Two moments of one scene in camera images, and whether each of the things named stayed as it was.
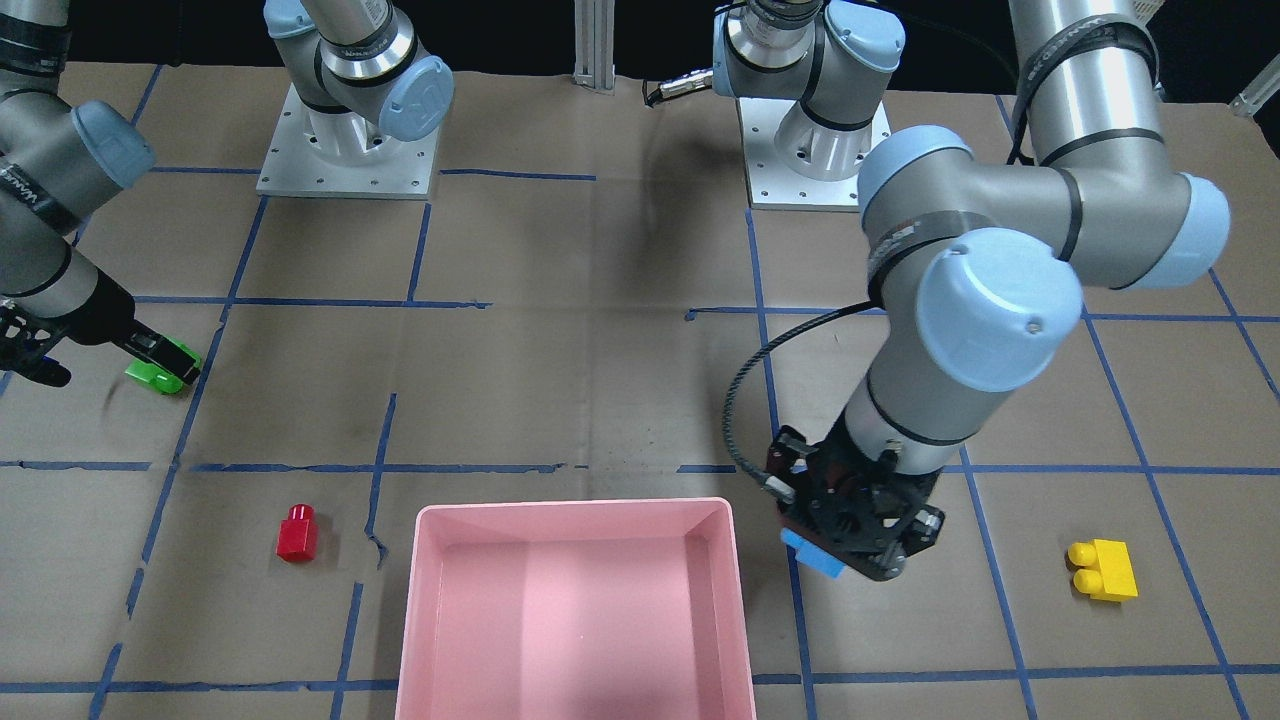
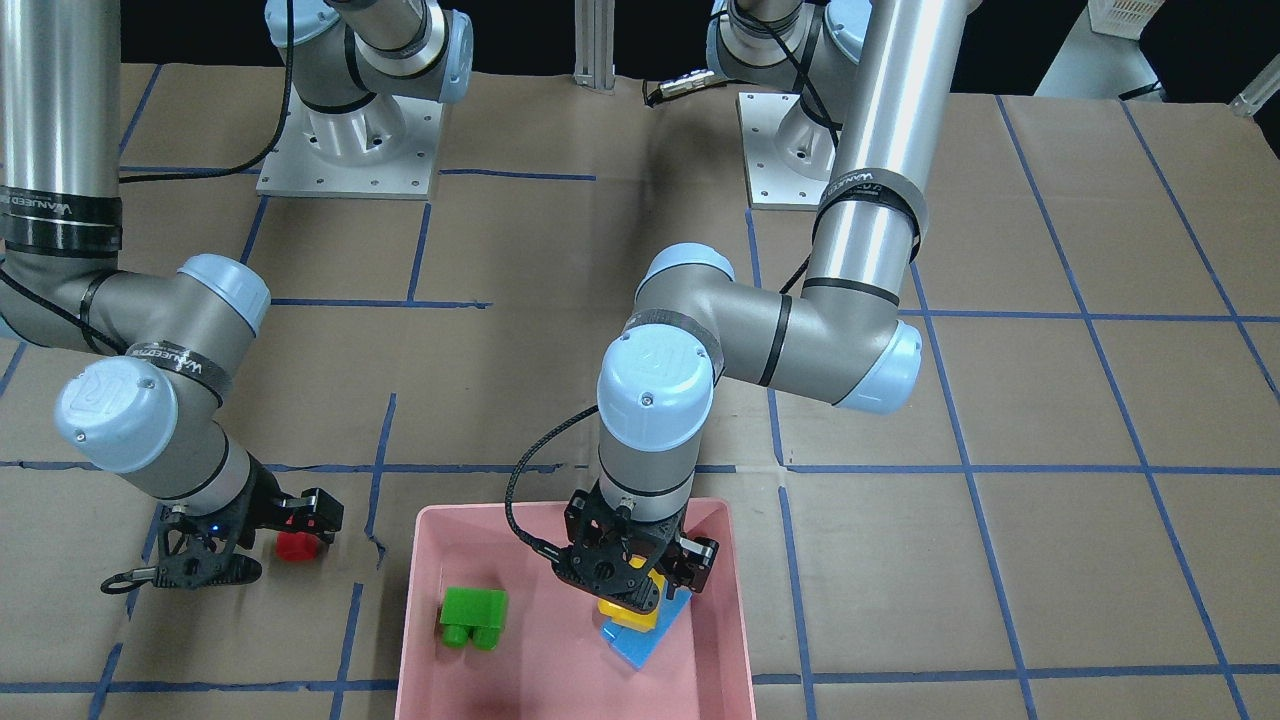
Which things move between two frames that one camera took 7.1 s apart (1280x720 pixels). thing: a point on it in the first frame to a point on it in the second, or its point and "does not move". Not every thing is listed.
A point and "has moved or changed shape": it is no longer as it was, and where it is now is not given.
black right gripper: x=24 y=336 to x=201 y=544
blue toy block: x=811 y=554 to x=634 y=647
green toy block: x=162 y=380 has moved or changed shape
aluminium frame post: x=595 y=43 does not move
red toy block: x=297 y=535 does not move
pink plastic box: x=623 y=609 does not move
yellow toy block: x=1105 y=570 to x=631 y=619
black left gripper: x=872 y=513 to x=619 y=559
